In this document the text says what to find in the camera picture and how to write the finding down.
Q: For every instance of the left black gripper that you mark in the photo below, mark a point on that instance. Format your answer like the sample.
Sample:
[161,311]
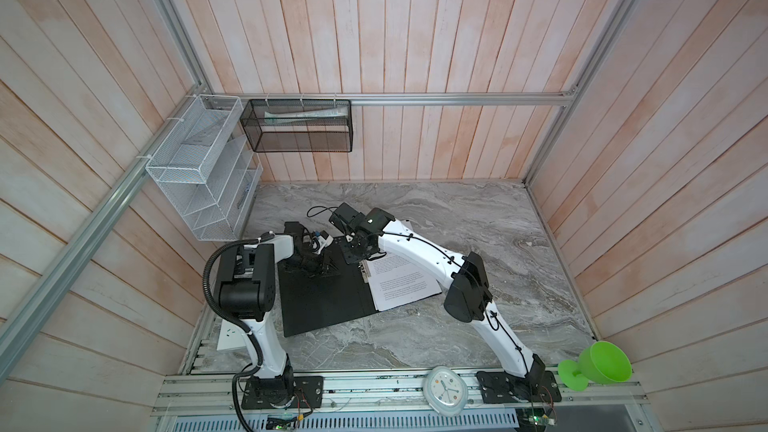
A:
[325,260]

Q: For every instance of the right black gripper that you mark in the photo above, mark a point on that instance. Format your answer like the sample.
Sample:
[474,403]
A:
[349,258]

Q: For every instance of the blue black file folder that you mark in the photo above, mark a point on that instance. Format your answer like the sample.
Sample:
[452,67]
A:
[310,303]

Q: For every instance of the white printed paper stack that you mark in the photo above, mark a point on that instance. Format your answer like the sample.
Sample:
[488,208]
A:
[396,282]

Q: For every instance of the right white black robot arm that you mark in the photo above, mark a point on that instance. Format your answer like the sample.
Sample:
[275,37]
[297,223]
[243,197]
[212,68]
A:
[468,298]

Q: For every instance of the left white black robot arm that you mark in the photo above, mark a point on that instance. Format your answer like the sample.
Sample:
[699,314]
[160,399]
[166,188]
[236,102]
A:
[241,283]

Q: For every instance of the metal folder clip bar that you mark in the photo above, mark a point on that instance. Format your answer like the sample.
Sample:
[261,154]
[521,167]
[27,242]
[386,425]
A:
[364,269]

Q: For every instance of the white round clock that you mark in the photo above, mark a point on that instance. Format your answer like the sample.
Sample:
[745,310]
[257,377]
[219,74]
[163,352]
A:
[445,391]

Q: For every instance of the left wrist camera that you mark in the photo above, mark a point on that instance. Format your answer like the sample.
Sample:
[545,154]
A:
[319,241]

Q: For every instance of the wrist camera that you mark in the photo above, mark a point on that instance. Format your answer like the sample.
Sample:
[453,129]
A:
[319,241]
[345,218]

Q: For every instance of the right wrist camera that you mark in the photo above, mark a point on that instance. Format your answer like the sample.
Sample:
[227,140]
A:
[345,218]

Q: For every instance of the white wall socket plate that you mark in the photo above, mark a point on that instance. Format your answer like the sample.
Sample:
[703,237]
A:
[231,337]

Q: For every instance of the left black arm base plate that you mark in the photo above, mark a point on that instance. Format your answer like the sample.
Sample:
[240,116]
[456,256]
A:
[302,392]

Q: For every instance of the black mesh wall basket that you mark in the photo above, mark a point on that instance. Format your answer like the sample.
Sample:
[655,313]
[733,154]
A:
[298,125]

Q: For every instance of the white wire mesh shelf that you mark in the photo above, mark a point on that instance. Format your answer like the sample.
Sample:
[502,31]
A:
[207,173]

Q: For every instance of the aluminium front rail frame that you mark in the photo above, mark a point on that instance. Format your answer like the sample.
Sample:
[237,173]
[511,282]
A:
[394,400]

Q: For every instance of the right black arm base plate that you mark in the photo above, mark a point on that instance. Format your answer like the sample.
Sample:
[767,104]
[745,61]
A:
[503,388]

